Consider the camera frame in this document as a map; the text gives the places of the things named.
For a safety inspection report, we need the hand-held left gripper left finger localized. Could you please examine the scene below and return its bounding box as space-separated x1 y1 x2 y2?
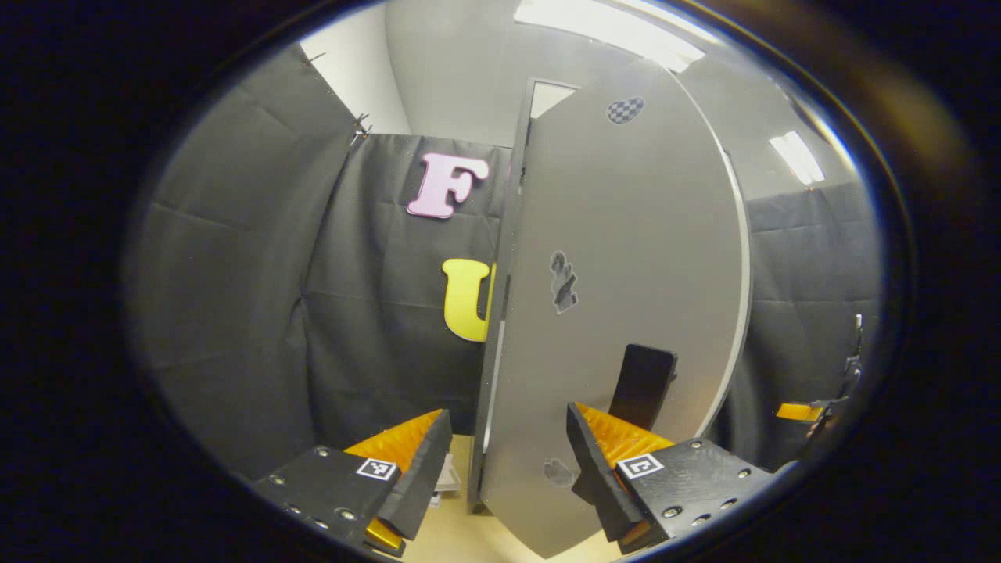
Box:
254 408 454 558

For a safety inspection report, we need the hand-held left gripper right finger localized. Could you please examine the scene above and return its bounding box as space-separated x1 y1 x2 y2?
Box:
567 402 779 554

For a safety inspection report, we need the white and grey shoe cabinet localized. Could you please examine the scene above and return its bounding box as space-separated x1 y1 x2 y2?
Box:
468 77 583 514

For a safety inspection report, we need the white cabinet door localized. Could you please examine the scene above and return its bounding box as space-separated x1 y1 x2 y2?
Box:
479 59 753 560

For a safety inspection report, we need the white floor box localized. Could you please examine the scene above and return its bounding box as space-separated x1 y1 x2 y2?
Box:
430 453 465 496

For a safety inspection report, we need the small ceiling light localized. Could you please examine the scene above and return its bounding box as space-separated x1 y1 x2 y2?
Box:
770 130 827 187

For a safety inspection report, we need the large ceiling light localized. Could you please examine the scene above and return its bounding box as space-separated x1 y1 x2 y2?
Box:
513 0 706 74

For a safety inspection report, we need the black left door handle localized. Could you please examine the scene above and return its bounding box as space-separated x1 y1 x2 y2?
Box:
608 343 679 433

